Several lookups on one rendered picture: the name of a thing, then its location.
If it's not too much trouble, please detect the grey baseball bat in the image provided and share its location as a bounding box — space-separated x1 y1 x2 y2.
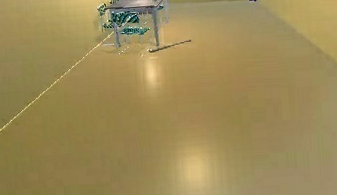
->
147 39 193 54

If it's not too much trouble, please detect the teal slatted chair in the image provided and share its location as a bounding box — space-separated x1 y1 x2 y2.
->
96 2 116 34
109 8 153 48
155 0 172 25

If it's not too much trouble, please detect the grey dining table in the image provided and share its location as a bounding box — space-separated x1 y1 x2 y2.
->
104 0 174 51

